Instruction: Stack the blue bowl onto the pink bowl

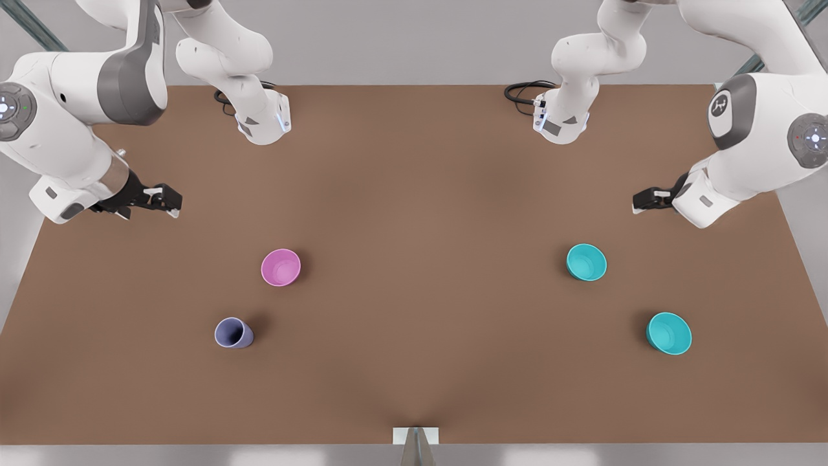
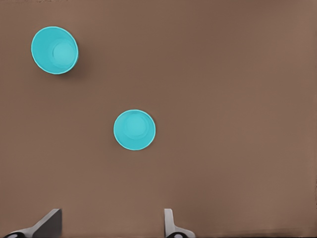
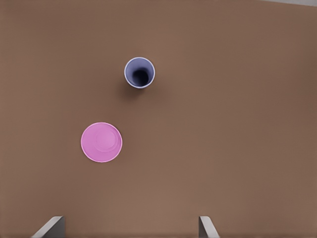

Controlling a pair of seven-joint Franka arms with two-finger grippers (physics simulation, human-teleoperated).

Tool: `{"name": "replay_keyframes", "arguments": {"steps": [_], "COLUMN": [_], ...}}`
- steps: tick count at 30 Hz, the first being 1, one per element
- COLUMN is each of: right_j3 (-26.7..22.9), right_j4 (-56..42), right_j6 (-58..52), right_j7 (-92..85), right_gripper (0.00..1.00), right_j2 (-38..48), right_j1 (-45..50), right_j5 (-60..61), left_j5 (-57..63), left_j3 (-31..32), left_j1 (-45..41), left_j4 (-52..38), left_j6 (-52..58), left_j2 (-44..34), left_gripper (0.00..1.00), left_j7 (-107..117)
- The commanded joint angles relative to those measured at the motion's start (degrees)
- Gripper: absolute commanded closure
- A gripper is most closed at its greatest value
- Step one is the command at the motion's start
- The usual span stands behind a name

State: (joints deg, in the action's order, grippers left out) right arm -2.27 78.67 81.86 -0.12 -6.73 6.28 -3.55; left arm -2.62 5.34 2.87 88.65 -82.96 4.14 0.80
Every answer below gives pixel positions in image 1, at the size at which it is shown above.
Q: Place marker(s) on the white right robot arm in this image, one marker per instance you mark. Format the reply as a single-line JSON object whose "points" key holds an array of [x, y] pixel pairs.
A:
{"points": [[65, 110]]}

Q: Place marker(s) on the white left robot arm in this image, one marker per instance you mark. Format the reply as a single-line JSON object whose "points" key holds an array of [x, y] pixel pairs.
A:
{"points": [[763, 129]]}

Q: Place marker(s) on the blue bowl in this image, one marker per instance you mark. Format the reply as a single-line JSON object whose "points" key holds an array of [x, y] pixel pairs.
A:
{"points": [[586, 262], [669, 333]]}

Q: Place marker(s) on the pink bowl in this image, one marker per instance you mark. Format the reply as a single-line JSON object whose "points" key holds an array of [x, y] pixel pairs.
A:
{"points": [[281, 267]]}

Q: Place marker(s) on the purple cup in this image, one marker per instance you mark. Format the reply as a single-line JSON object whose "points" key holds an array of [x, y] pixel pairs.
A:
{"points": [[233, 332]]}

